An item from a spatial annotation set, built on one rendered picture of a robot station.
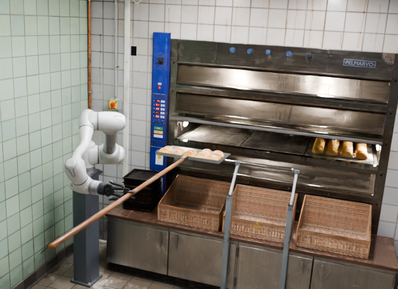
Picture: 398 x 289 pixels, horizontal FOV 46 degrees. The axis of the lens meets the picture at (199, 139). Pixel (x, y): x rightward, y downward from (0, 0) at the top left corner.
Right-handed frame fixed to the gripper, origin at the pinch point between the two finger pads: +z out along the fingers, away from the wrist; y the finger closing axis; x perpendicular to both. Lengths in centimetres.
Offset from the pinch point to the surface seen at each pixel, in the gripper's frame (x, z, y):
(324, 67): -155, 95, -78
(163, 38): -148, -46, -90
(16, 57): -48, -121, -71
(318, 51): -153, 89, -90
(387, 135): -156, 151, -28
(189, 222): -106, 5, 59
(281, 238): -107, 82, 57
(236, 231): -106, 46, 58
